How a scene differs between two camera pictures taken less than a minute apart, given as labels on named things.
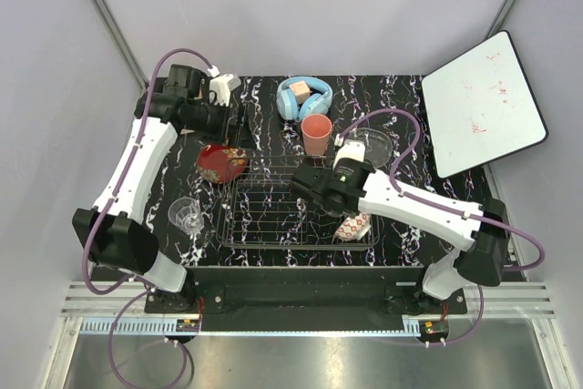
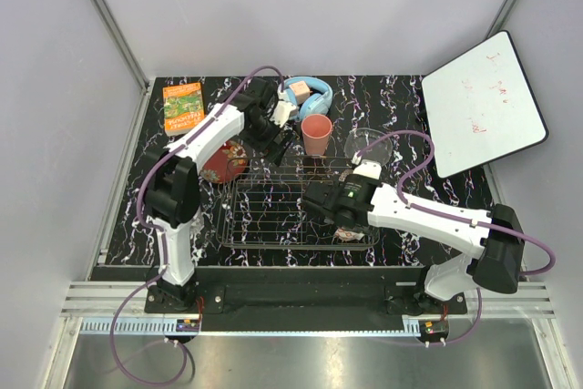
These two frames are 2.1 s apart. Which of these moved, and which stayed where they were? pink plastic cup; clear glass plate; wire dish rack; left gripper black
Moved: left gripper black
Stayed: wire dish rack; clear glass plate; pink plastic cup
